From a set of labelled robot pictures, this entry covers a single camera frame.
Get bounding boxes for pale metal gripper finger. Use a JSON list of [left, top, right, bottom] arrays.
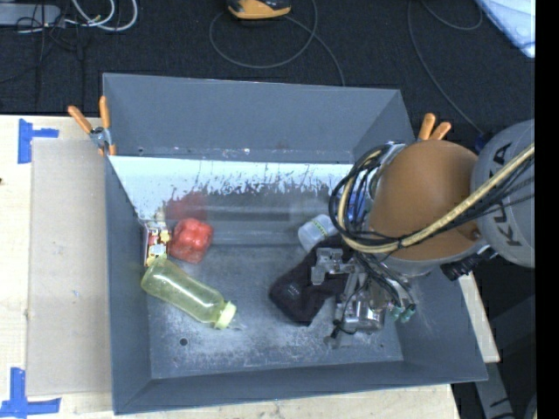
[[323, 299, 387, 349], [310, 246, 355, 286]]

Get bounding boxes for black cloth pouch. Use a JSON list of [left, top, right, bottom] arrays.
[[267, 245, 351, 327]]

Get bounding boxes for grey metal bin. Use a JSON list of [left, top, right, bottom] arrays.
[[100, 72, 489, 416]]

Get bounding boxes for red toy fruit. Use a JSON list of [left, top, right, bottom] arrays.
[[167, 216, 215, 264]]

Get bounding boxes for yellow clear plastic bottle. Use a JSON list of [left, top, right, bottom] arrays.
[[140, 254, 238, 331]]

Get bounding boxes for small red and yellow box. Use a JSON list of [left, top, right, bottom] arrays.
[[144, 222, 172, 268]]

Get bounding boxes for pale wood flat board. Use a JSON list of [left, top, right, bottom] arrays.
[[24, 136, 113, 397]]

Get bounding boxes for black cylinder on white bracket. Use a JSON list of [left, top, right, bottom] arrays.
[[439, 244, 498, 282]]

